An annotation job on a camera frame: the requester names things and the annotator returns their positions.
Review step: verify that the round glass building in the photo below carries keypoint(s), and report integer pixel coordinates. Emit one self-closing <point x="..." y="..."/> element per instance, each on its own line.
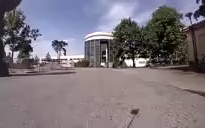
<point x="98" y="50"/>

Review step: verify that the bush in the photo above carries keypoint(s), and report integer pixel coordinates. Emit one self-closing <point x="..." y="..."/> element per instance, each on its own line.
<point x="82" y="63"/>

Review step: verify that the low white building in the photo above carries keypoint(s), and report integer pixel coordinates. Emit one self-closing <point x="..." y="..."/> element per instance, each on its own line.
<point x="68" y="58"/>

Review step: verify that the grey asphalt road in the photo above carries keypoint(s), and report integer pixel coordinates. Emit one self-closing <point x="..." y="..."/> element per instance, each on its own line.
<point x="90" y="96"/>

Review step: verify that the small distant tree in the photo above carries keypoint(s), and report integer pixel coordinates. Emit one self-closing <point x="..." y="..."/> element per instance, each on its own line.
<point x="59" y="46"/>

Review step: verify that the low stone kerb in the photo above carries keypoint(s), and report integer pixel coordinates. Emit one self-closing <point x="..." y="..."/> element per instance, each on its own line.
<point x="40" y="71"/>

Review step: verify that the large green tree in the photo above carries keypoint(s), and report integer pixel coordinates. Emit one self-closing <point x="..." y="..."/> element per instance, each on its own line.
<point x="165" y="36"/>

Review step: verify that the tall thin tree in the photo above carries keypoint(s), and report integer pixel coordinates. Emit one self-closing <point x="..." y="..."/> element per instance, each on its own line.
<point x="18" y="33"/>

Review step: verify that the yellow building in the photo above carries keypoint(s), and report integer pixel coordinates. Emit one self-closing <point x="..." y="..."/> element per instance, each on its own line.
<point x="203" y="43"/>

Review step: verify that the white wall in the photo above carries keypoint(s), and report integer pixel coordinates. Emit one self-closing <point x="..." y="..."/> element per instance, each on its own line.
<point x="138" y="62"/>

